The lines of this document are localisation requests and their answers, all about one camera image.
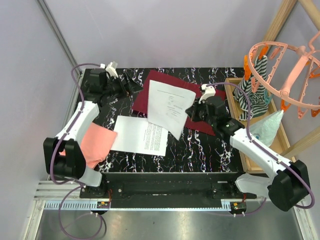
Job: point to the wooden tray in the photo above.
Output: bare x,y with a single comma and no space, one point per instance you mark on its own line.
281,142

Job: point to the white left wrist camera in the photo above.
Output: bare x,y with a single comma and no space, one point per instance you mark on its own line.
111,68

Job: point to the aluminium frame rail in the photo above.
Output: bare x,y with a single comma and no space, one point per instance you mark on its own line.
38,203

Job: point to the white lower paper sheet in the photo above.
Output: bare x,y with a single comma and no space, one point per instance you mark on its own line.
137,135

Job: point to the striped sock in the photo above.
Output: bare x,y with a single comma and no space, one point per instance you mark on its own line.
258,106

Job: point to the pink folded cloth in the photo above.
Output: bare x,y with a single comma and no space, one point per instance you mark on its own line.
95,142

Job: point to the light teal cloth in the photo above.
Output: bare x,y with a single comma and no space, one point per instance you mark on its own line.
265,130

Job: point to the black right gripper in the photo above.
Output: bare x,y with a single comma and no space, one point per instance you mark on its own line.
192,111

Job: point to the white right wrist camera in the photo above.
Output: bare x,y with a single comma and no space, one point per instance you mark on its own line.
207,91

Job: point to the wooden rack frame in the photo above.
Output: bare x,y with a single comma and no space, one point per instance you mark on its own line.
295,23

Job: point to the white printed top paper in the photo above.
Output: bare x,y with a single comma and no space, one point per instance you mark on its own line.
166,106

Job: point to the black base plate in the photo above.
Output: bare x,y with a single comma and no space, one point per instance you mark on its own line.
171,190

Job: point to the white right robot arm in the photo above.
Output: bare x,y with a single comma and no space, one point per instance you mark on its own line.
286,183

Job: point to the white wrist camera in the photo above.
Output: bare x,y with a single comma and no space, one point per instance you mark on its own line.
111,68
207,91

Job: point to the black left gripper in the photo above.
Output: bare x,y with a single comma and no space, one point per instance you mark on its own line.
130,86

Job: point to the pink round clip hanger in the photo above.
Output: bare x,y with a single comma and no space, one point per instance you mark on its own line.
306,59

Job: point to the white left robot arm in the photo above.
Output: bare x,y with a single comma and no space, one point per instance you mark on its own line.
64,159

